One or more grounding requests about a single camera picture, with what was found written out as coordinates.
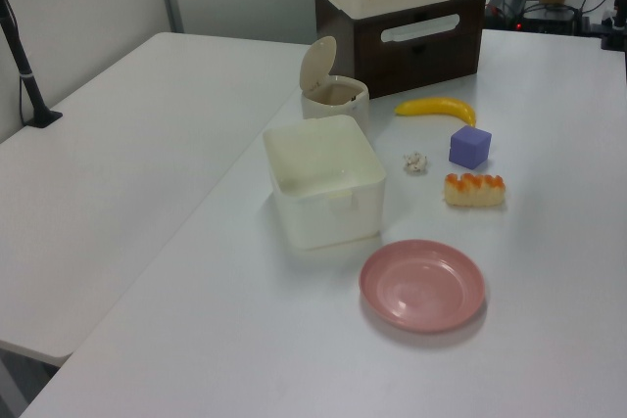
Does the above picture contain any white paper ball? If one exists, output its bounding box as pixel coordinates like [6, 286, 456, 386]
[402, 151, 431, 177]

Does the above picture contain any small white flip-lid trash can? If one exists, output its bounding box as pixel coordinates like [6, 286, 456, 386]
[299, 35, 371, 138]

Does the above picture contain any yellow banana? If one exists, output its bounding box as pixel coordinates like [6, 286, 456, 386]
[394, 96, 478, 128]

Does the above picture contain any purple cube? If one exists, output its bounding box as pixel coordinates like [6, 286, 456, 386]
[448, 125, 493, 169]

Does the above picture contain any orange glazed bread loaf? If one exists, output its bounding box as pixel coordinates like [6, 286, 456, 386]
[443, 172, 508, 209]

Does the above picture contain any cream square storage box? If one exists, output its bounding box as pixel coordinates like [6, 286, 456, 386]
[262, 114, 387, 251]

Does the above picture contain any pink round plate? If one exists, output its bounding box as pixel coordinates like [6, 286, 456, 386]
[359, 238, 488, 335]

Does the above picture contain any white appliance with handle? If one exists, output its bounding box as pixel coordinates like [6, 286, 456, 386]
[314, 0, 486, 100]

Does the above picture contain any black camera stand pole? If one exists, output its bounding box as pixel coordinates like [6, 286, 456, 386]
[0, 0, 64, 129]

